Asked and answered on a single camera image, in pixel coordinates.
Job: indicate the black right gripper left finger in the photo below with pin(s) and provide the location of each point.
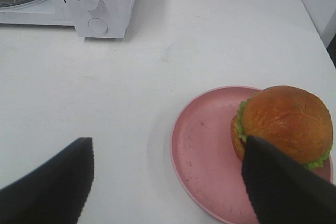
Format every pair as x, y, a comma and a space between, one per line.
54, 192

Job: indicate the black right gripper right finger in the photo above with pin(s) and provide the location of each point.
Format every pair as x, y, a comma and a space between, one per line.
283, 191

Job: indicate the burger with lettuce and cheese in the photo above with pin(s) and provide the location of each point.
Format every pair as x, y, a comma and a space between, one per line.
294, 120

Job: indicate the pink round plate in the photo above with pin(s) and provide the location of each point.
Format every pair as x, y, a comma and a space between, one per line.
204, 158

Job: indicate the round white door button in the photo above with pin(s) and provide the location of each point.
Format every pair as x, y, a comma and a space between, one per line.
98, 25

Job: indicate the white microwave oven body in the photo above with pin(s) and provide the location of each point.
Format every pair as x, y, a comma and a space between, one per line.
90, 18

